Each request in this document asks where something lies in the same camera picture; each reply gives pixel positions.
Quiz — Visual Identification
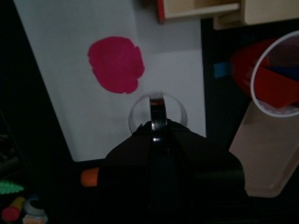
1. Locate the white rectangular mat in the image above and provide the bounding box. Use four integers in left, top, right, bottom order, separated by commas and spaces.
13, 0, 208, 163

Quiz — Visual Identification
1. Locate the red cabinet handle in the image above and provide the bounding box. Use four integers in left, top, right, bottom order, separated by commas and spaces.
156, 0, 167, 25

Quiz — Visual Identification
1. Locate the clear round plastic ring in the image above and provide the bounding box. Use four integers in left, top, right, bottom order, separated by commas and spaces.
126, 91, 189, 136

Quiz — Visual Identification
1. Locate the white and orange toy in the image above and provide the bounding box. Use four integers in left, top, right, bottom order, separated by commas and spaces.
21, 199, 49, 224

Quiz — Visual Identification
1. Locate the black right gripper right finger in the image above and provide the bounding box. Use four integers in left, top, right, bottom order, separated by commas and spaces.
159, 118, 248, 224

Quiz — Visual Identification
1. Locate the red and yellow toy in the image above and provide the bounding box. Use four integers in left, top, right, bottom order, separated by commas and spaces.
0, 196, 26, 223

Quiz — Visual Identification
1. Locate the blue tape piece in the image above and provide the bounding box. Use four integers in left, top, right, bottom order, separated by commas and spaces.
212, 61, 233, 79

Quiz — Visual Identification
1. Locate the green leaf toy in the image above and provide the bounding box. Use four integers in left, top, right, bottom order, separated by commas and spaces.
0, 180, 25, 195

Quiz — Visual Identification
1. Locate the orange round toy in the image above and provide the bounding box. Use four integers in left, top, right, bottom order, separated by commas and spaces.
78, 167, 100, 188

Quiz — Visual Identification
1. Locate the red plastic container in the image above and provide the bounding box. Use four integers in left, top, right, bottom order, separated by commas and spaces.
228, 38, 299, 109

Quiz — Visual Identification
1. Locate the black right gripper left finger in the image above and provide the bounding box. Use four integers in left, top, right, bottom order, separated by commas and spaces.
98, 120, 161, 224

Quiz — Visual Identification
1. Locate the flat pink dough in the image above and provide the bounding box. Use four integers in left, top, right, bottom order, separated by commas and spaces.
86, 36, 145, 95

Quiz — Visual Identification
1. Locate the clear bowl with white rim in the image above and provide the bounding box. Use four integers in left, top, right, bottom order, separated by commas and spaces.
248, 30, 299, 119

